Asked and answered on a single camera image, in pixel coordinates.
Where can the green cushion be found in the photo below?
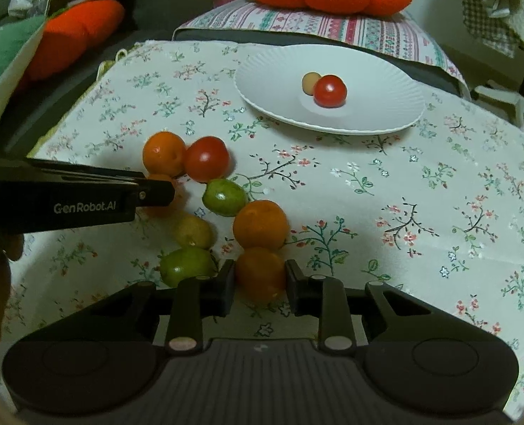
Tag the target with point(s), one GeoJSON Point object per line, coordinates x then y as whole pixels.
{"type": "Point", "coordinates": [1, 57]}

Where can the white ribbed plate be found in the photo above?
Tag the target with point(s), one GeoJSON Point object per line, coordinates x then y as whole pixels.
{"type": "Point", "coordinates": [377, 97]}

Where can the floral tablecloth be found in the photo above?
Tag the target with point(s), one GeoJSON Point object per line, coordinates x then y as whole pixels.
{"type": "Point", "coordinates": [377, 252]}

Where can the checked cloth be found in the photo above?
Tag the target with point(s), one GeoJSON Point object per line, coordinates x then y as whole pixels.
{"type": "Point", "coordinates": [487, 22]}

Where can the orange mandarin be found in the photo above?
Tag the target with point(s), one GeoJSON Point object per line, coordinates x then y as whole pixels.
{"type": "Point", "coordinates": [163, 154]}
{"type": "Point", "coordinates": [260, 225]}
{"type": "Point", "coordinates": [179, 206]}
{"type": "Point", "coordinates": [260, 274]}

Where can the white swivel chair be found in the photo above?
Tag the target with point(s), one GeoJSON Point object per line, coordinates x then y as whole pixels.
{"type": "Point", "coordinates": [516, 102]}

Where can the striped patterned cover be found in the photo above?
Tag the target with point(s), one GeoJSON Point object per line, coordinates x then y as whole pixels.
{"type": "Point", "coordinates": [315, 24]}

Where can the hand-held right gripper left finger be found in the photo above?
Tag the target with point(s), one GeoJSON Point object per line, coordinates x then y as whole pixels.
{"type": "Point", "coordinates": [226, 287]}

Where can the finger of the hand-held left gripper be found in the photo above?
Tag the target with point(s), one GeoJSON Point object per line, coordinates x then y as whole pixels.
{"type": "Point", "coordinates": [155, 194]}

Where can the grey sofa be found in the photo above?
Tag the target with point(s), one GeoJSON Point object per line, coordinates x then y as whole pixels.
{"type": "Point", "coordinates": [169, 4]}

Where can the grey ottoman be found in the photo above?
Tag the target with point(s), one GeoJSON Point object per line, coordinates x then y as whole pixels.
{"type": "Point", "coordinates": [439, 77]}

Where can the red tomato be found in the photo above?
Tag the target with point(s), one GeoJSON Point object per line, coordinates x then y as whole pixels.
{"type": "Point", "coordinates": [329, 90]}
{"type": "Point", "coordinates": [206, 159]}

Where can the small yellow fruit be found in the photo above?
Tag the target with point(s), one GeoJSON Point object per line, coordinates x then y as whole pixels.
{"type": "Point", "coordinates": [193, 231]}
{"type": "Point", "coordinates": [308, 83]}

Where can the green lime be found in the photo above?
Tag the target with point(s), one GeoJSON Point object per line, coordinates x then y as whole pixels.
{"type": "Point", "coordinates": [223, 197]}
{"type": "Point", "coordinates": [186, 265]}

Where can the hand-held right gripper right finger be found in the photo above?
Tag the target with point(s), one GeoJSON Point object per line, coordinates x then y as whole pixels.
{"type": "Point", "coordinates": [296, 287]}

